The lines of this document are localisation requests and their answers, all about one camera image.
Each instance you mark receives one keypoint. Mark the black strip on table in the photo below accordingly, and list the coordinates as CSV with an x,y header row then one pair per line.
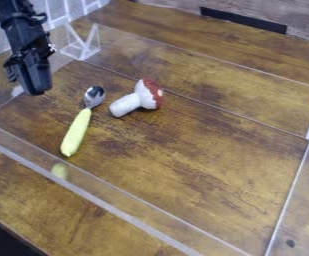
x,y
243,20

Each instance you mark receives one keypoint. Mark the clear acrylic enclosure wall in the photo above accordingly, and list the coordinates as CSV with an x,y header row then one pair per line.
x,y
202,178

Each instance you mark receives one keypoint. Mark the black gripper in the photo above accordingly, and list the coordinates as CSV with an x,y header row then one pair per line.
x,y
27,65

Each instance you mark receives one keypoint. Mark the red white toy mushroom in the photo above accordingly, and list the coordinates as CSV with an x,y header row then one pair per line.
x,y
147,96

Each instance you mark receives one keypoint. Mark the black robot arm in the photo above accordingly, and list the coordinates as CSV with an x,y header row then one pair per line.
x,y
18,6

